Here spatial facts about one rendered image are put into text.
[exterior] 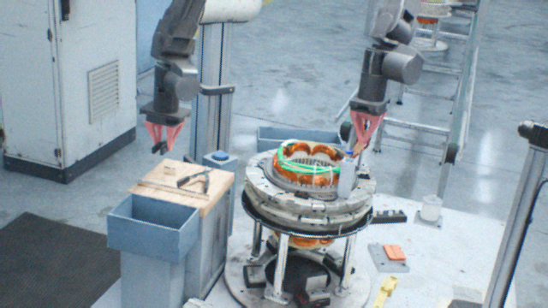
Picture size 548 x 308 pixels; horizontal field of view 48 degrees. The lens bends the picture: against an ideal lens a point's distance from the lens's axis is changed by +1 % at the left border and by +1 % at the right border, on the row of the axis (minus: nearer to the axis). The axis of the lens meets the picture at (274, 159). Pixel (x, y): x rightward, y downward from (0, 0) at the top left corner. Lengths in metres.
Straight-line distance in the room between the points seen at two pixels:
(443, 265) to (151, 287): 0.86
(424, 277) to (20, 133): 2.67
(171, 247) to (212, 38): 0.69
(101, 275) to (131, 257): 1.58
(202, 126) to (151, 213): 0.49
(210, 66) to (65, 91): 1.87
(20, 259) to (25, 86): 1.03
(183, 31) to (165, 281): 0.54
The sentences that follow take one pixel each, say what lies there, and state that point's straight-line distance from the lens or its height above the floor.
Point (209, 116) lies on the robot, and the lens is 1.81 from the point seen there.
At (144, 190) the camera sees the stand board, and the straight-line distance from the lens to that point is 1.42.
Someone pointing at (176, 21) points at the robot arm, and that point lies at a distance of 1.28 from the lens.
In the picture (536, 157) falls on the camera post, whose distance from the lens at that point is 1.17.
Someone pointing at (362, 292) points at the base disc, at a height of 0.80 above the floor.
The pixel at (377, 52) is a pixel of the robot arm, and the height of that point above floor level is 1.44.
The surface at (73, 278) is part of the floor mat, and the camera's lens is 2.95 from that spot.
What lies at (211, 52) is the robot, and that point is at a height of 1.28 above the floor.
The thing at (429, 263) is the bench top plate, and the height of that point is 0.78.
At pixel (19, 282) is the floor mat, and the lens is 2.98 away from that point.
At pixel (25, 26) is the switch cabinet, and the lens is 3.55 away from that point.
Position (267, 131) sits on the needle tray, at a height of 1.05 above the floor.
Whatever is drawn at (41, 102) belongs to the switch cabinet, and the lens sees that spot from 3.63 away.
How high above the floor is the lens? 1.74
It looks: 25 degrees down
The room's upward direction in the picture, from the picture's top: 6 degrees clockwise
